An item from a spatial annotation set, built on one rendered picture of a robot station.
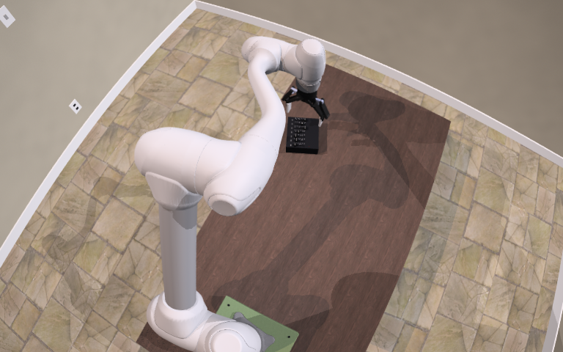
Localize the dark grey lighting desk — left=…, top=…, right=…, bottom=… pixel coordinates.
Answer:
left=286, top=117, right=319, bottom=154

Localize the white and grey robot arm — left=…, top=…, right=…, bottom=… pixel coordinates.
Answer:
left=134, top=36, right=325, bottom=352

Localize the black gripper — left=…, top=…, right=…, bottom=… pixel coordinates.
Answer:
left=282, top=86, right=330, bottom=127

